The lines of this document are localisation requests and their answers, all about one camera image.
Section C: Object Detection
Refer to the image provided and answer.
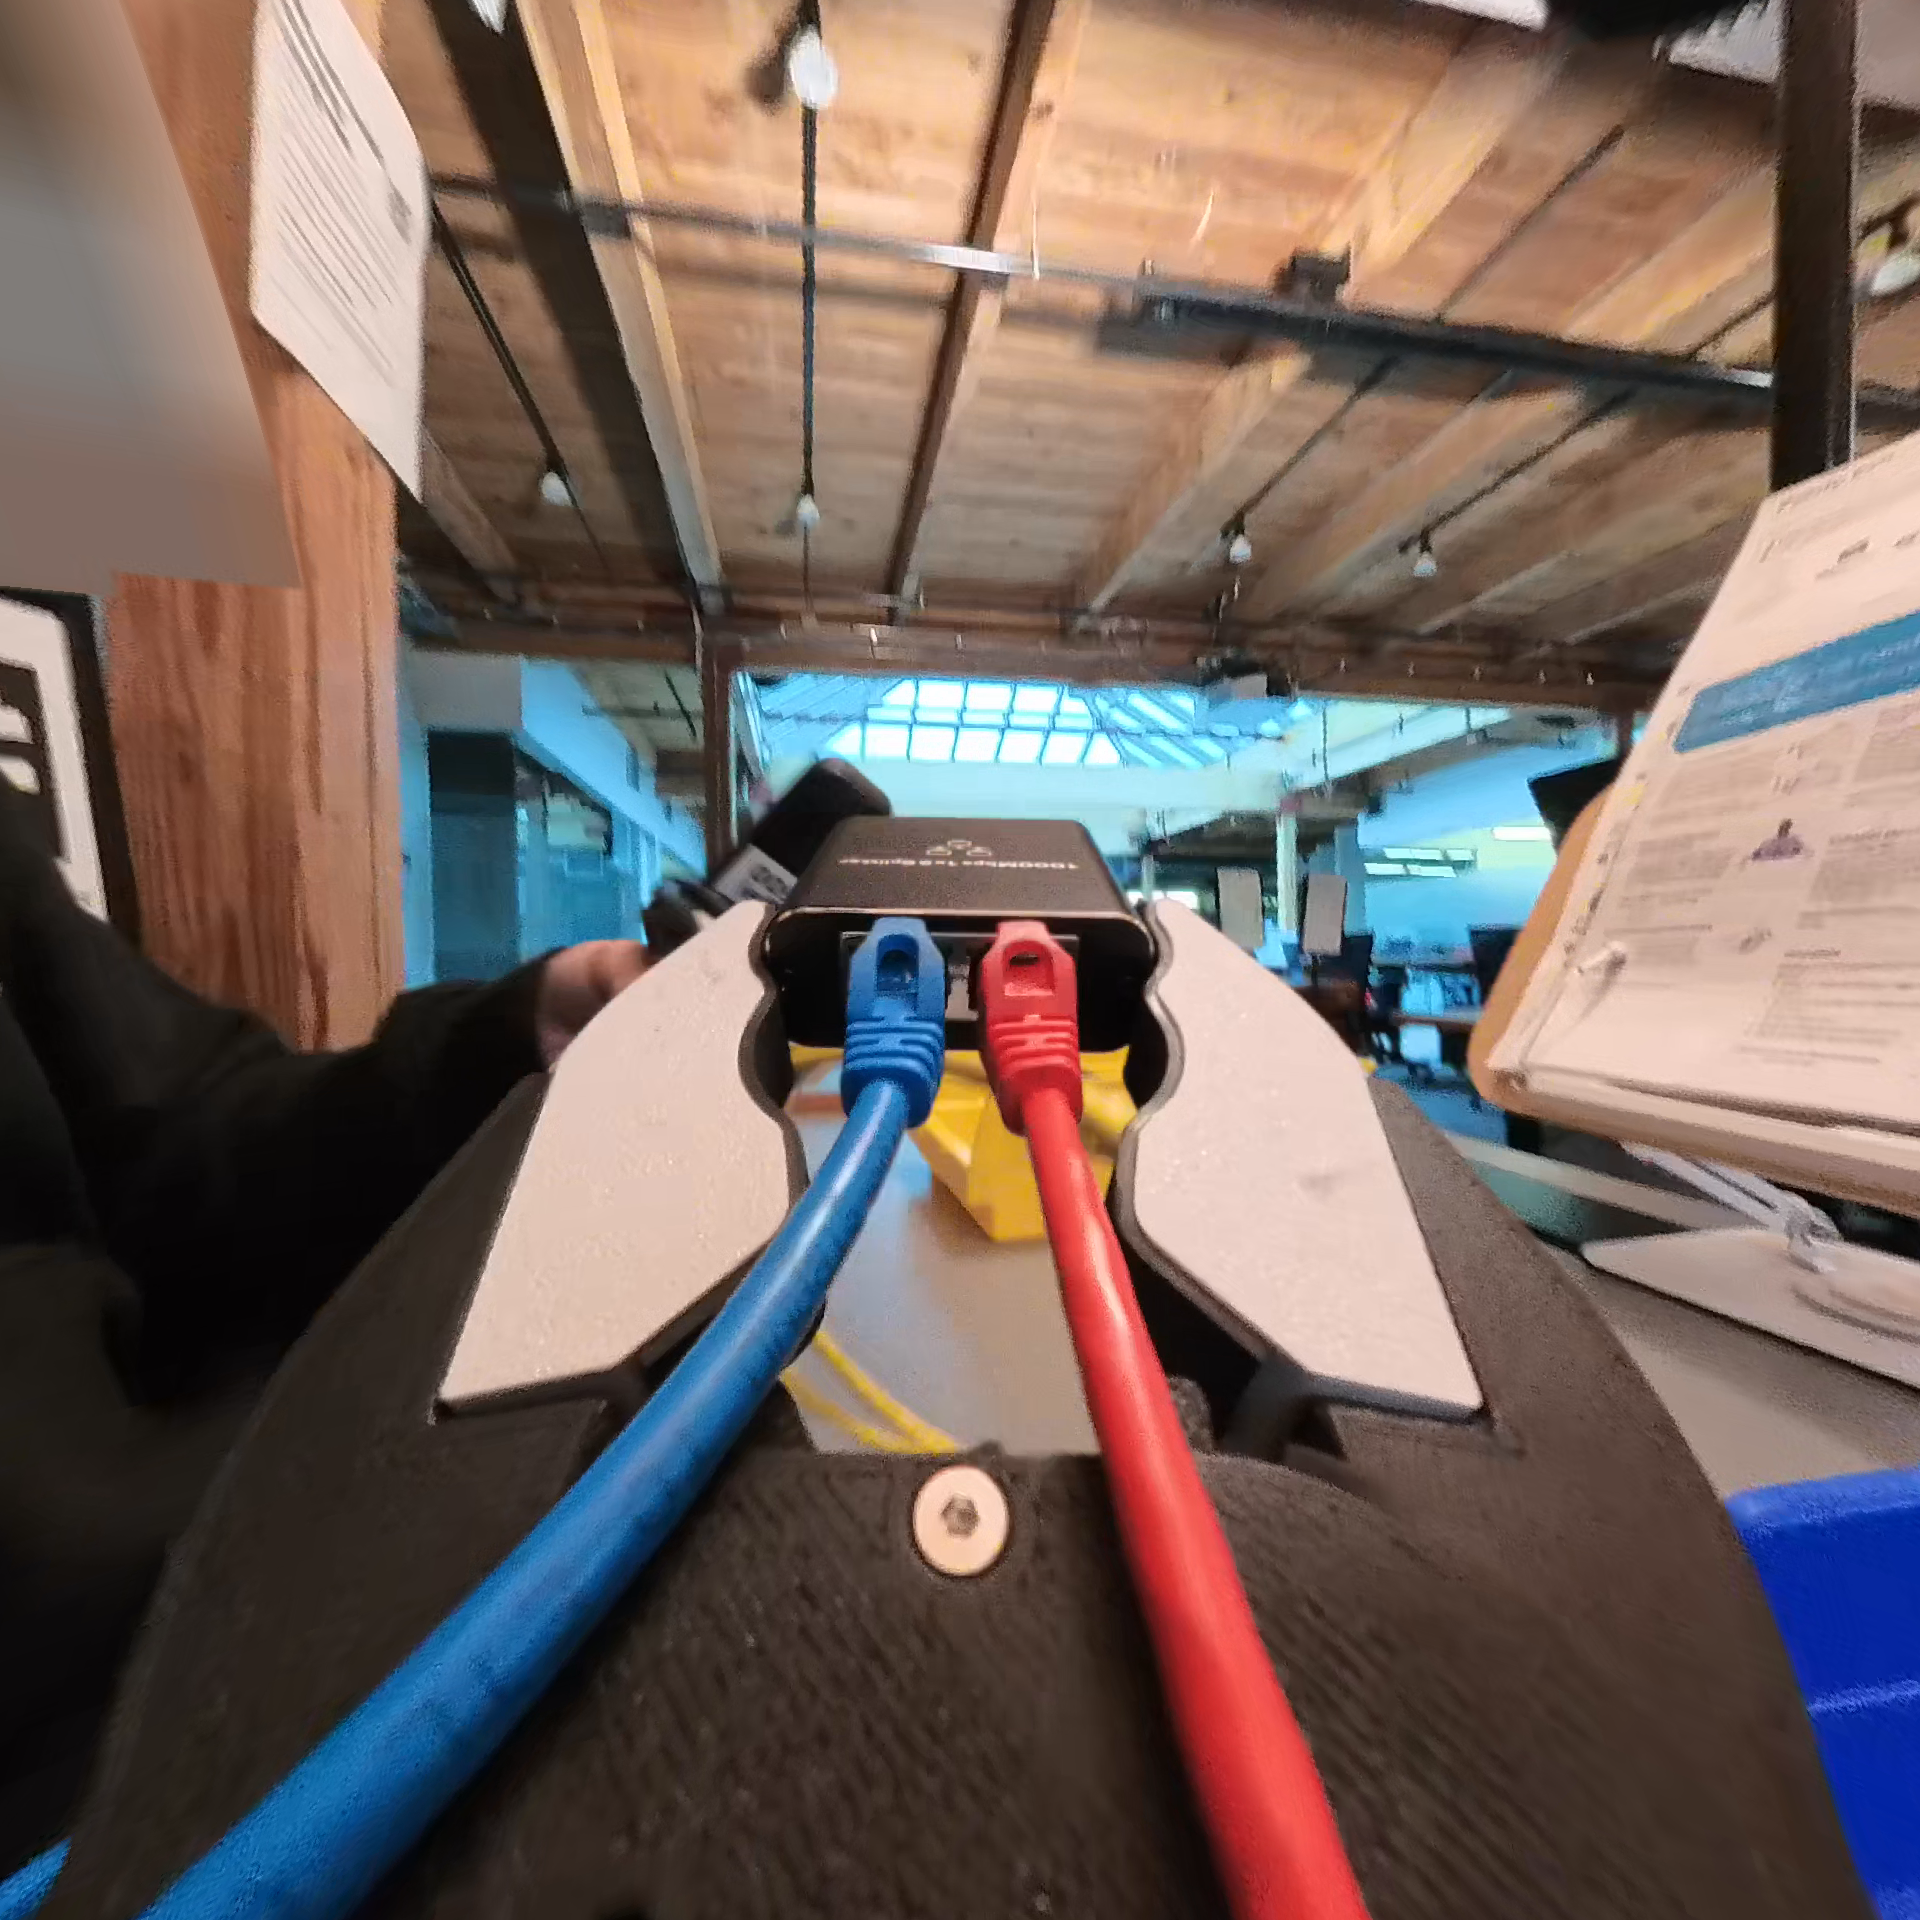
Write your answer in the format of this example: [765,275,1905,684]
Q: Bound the person's left forearm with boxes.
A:
[255,961,559,1322]

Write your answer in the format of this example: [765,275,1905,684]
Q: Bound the black vertical pole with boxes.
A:
[1769,0,1862,490]

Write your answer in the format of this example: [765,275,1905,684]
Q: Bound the black board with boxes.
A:
[1527,756,1626,849]

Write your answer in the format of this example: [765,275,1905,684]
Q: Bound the blue ethernet cable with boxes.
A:
[0,920,950,1920]

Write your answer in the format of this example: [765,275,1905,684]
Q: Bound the wooden document stand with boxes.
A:
[1468,450,1920,1389]

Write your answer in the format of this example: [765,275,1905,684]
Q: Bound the yellow plastic bin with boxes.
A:
[787,1043,1134,1243]

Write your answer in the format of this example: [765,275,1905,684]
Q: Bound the framed black white poster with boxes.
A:
[0,588,140,939]

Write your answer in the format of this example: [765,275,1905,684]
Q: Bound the white paper notice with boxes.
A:
[246,0,434,496]

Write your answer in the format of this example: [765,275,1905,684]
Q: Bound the black network splitter box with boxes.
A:
[762,816,1162,1051]

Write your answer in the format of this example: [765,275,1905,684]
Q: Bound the metal ceiling conduit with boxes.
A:
[434,172,1142,296]

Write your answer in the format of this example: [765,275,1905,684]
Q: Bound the yellow ethernet cable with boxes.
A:
[780,1328,962,1457]

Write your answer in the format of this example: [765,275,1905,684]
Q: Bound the red ethernet cable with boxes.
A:
[977,920,1370,1920]

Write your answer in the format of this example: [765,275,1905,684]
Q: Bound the grey desk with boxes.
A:
[787,1079,1920,1501]

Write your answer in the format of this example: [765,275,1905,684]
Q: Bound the wooden pillar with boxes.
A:
[108,0,407,1051]

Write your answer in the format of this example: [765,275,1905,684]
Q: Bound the blue plastic bin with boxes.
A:
[1725,1467,1920,1920]

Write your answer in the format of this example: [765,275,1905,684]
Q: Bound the printed instruction papers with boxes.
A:
[1493,450,1920,1133]

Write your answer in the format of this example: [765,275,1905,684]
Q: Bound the person's black hoodie torso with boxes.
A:
[0,773,497,1863]

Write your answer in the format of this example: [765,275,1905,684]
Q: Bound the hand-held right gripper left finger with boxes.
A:
[434,900,811,1420]

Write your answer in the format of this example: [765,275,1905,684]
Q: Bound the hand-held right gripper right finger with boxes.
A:
[1110,900,1487,1465]

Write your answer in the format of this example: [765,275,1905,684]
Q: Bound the person's left hand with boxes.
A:
[537,937,654,1069]

